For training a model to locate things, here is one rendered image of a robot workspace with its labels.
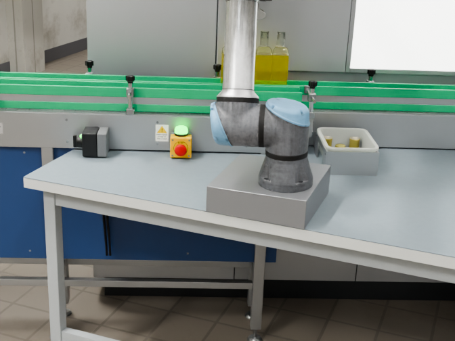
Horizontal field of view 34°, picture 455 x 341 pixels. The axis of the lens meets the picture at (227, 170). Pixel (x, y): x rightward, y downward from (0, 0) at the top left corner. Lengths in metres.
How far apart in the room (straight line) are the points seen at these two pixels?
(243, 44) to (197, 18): 0.75
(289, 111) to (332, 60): 0.84
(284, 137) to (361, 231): 0.33
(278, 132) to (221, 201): 0.25
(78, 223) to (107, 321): 0.49
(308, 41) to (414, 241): 1.01
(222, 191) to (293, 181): 0.20
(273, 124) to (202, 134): 0.58
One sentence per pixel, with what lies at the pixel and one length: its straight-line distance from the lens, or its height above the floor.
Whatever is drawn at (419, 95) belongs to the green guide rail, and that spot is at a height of 0.94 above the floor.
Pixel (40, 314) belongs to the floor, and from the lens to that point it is 3.08.
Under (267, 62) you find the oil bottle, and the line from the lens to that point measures 2.59.
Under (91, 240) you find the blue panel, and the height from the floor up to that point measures 0.40.
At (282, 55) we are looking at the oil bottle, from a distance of 2.60.
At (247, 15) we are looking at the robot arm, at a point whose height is 1.28.
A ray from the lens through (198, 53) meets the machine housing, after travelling 2.76.
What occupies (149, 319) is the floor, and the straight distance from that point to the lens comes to 3.01.
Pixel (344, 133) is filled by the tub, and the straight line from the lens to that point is 2.60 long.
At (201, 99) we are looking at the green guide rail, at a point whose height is 0.93.
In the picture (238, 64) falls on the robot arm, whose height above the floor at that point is 1.16.
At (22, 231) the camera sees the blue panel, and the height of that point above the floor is 0.44.
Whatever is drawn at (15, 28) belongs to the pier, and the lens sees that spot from 6.77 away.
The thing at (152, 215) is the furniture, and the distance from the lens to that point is 2.22.
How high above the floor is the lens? 1.59
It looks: 20 degrees down
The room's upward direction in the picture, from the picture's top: 2 degrees clockwise
